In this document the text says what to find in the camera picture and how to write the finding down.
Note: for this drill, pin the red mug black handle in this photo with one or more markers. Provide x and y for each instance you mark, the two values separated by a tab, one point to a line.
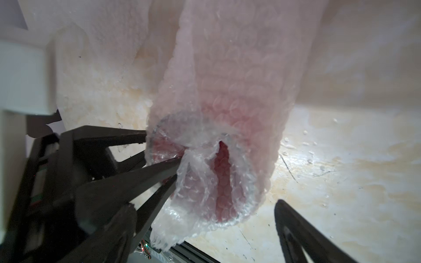
220	180

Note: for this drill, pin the clear bubble wrap sheet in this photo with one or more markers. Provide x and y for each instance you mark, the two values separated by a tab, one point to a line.
122	61

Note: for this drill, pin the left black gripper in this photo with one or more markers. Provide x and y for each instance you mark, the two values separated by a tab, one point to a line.
66	192

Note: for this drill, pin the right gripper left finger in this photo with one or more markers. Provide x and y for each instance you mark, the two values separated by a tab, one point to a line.
112	242

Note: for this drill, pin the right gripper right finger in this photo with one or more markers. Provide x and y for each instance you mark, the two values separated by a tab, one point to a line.
297	236

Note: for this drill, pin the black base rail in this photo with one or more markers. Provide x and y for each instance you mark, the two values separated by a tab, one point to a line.
182	253

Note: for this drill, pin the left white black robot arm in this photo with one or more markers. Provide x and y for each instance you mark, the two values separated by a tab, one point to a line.
27	86

